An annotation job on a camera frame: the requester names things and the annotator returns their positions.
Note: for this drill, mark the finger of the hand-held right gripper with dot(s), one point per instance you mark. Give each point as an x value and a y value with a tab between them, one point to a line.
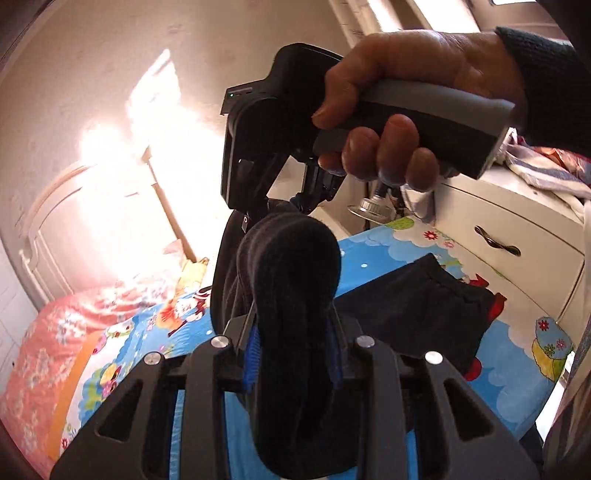
226	277

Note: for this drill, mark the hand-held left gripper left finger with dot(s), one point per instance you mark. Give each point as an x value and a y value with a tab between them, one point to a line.
251	360

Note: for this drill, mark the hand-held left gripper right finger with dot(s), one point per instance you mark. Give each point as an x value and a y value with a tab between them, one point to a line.
335	364

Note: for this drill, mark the black sock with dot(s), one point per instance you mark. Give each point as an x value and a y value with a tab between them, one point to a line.
291	286

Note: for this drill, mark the person's right forearm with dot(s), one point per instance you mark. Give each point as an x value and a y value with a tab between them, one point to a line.
554	83

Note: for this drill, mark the person's right hand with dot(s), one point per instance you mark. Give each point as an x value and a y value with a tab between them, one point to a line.
415	55

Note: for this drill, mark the yellow cartoon pillow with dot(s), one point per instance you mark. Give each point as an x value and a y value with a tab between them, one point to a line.
191	274

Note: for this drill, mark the white nightstand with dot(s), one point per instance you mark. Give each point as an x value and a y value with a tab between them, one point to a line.
337	224

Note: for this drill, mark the blue cartoon printed bed sheet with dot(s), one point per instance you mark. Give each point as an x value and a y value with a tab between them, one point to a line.
508	350

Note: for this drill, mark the white wooden headboard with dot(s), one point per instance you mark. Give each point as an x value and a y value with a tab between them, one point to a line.
60	221

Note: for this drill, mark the pink floral duvet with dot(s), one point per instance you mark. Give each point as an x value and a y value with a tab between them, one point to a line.
37	360

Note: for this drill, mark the white wardrobe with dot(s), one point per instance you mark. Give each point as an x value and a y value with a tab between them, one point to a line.
11	314

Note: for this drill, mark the white drawer cabinet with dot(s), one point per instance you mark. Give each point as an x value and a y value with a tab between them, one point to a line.
531	217

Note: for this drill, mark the striped patterned cloth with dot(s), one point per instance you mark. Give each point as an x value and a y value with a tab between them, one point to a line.
545	170

